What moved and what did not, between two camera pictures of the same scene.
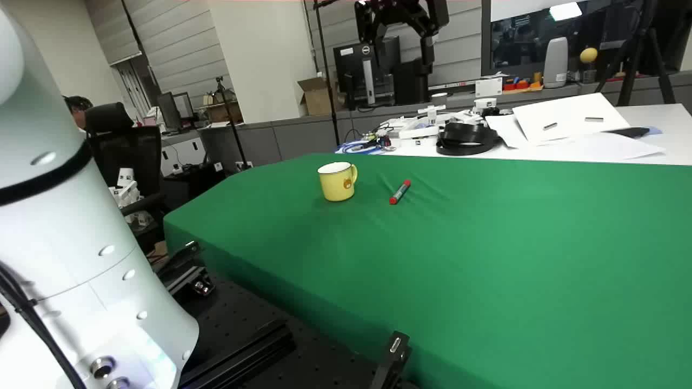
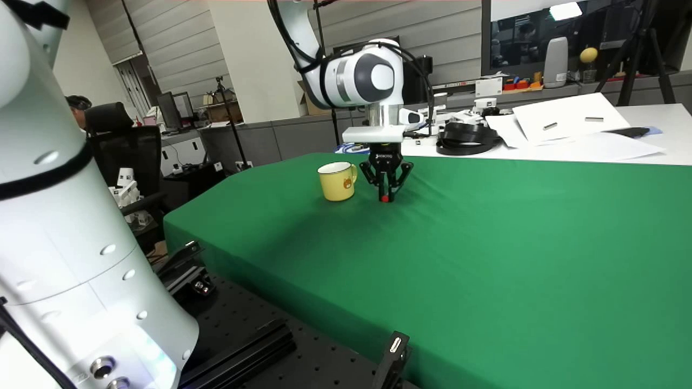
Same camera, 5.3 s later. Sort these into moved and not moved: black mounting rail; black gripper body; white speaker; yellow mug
Moved: black gripper body
Not moved: black mounting rail; yellow mug; white speaker
